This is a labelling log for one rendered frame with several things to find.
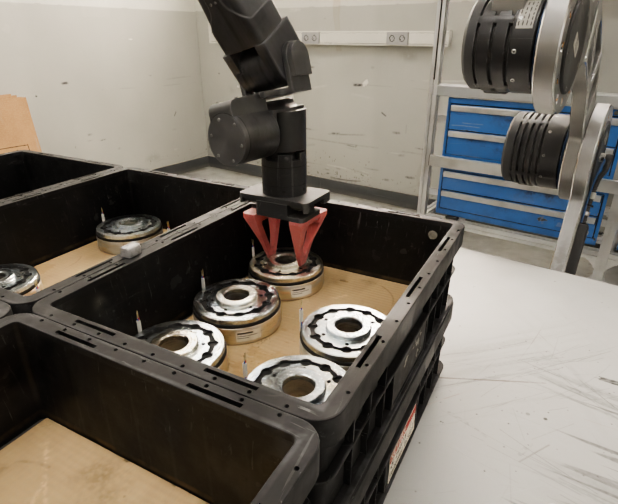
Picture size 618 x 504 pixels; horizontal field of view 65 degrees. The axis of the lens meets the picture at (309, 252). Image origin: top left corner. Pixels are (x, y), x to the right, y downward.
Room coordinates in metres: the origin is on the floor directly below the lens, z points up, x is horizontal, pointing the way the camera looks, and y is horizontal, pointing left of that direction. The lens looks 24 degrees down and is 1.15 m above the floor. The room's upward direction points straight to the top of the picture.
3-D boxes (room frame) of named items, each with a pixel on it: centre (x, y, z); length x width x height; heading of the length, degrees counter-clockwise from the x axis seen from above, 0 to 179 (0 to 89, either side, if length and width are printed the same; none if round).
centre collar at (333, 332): (0.43, -0.04, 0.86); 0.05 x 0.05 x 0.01
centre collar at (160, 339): (0.40, 0.14, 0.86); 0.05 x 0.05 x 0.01
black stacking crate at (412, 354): (0.47, 0.02, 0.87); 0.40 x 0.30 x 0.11; 152
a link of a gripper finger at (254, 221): (0.60, 0.04, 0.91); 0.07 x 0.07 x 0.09; 60
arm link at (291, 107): (0.60, 0.04, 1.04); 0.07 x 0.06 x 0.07; 144
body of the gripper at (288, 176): (0.60, 0.03, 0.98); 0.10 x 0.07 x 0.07; 61
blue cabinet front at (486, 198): (2.10, -0.93, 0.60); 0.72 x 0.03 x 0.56; 54
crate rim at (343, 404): (0.47, 0.02, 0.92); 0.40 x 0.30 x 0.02; 152
